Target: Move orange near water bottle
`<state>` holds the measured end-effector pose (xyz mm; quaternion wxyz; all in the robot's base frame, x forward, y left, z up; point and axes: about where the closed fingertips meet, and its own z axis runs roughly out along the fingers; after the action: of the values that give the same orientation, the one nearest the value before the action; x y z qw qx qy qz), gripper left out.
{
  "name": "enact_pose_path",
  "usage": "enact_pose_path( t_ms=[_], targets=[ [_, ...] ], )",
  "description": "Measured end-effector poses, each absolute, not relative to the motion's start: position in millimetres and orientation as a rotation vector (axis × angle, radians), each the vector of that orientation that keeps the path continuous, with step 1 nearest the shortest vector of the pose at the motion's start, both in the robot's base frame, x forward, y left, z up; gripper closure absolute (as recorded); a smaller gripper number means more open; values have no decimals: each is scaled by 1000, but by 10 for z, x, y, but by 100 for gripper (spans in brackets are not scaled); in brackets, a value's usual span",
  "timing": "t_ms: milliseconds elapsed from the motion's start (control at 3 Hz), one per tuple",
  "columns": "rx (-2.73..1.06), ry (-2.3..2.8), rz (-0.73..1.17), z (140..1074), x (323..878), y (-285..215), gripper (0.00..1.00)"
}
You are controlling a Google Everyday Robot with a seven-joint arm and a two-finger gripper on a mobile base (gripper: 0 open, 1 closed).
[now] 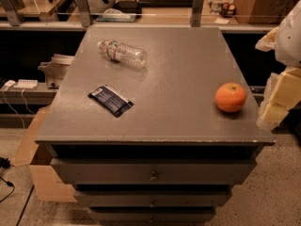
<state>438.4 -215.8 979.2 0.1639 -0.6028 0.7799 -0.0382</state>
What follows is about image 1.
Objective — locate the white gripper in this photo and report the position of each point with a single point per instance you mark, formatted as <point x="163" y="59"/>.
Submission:
<point x="290" y="40"/>

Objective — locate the orange fruit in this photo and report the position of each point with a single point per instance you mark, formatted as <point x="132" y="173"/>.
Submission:
<point x="230" y="97"/>

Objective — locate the small bottle on desk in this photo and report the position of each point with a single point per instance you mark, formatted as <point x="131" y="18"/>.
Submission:
<point x="216" y="6"/>

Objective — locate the clear plastic water bottle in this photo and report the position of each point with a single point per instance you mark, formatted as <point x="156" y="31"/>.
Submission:
<point x="123" y="53"/>

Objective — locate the grey drawer cabinet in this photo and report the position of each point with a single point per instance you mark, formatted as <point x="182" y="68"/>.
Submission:
<point x="174" y="156"/>

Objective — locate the black keyboard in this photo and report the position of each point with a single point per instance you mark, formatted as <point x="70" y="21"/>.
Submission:
<point x="166" y="3"/>

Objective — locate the black pouch on desk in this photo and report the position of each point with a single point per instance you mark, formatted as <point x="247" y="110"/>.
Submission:
<point x="129" y="6"/>

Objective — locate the dark blue snack packet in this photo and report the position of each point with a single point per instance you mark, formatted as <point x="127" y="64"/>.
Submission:
<point x="111" y="100"/>

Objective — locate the white power strip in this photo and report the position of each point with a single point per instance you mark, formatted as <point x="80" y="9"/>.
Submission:
<point x="26" y="84"/>

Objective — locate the cardboard box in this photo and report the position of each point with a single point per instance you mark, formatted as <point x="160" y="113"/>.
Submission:
<point x="48" y="186"/>

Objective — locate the white bracket part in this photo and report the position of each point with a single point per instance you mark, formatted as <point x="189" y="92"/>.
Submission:
<point x="55" y="70"/>

